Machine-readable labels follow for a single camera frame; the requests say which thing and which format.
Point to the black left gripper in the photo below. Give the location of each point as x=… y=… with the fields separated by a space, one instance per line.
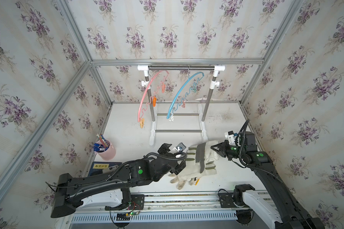
x=178 y=168

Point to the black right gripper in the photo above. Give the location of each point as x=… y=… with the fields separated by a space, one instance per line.
x=223 y=150

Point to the white glove with grey strap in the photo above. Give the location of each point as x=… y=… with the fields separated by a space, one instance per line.
x=201 y=153

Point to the blue wavy hanger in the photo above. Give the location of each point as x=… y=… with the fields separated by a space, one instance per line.
x=184 y=92

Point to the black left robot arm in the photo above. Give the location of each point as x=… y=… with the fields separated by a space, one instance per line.
x=71 y=192

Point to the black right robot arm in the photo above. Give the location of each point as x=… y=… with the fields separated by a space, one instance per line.
x=287 y=212

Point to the pink wavy hanger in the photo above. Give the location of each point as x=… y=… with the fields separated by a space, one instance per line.
x=149 y=93

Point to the yellow clothes peg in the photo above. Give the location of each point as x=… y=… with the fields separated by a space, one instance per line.
x=142 y=122

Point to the pink pen cup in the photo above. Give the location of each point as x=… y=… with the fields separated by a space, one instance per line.
x=109 y=154

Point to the orange clothes peg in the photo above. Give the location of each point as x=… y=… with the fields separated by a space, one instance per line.
x=154 y=101

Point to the small circuit board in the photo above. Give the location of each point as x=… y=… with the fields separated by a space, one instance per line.
x=126 y=216

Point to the blue book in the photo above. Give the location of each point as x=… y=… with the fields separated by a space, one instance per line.
x=102 y=167

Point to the white and steel drying rack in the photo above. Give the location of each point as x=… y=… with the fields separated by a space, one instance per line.
x=149 y=70

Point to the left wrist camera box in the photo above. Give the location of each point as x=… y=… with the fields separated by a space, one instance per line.
x=179 y=148

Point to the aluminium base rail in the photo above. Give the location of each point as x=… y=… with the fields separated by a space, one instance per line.
x=156 y=202

